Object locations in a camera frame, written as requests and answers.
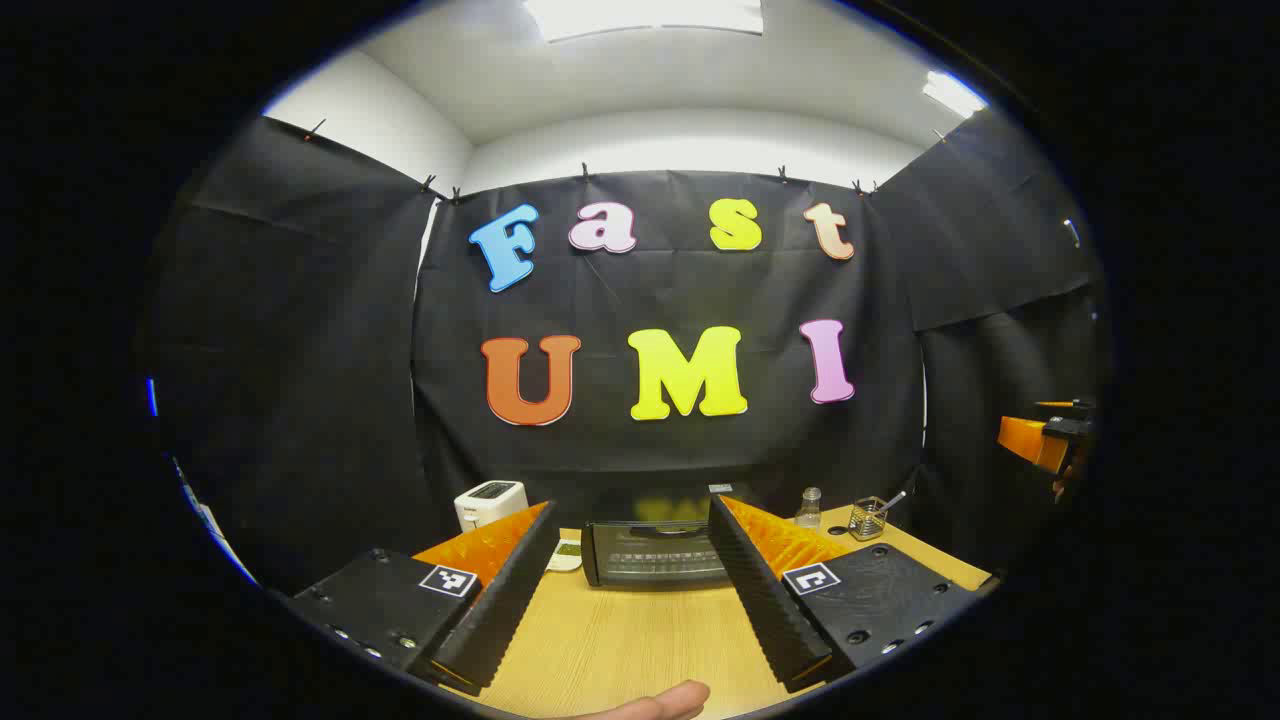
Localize black backdrop cloth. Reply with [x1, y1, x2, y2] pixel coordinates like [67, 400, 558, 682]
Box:
[135, 105, 1111, 601]

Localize white toaster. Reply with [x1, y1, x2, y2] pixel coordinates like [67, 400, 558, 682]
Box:
[454, 481, 529, 533]

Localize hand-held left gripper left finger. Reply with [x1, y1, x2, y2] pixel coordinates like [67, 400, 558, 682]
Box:
[288, 500, 561, 698]

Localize small metal mesh cup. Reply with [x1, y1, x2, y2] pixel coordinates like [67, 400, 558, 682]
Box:
[848, 497, 889, 542]

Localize ceiling light panel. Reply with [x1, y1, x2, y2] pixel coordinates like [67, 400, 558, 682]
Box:
[523, 0, 766, 43]
[922, 70, 989, 119]

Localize black electric oven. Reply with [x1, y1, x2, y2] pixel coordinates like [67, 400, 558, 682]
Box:
[580, 487, 763, 589]

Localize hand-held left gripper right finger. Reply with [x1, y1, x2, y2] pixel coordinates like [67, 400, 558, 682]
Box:
[708, 494, 986, 693]

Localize row of black cloth clips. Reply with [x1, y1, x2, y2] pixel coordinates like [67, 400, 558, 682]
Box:
[305, 118, 951, 201]

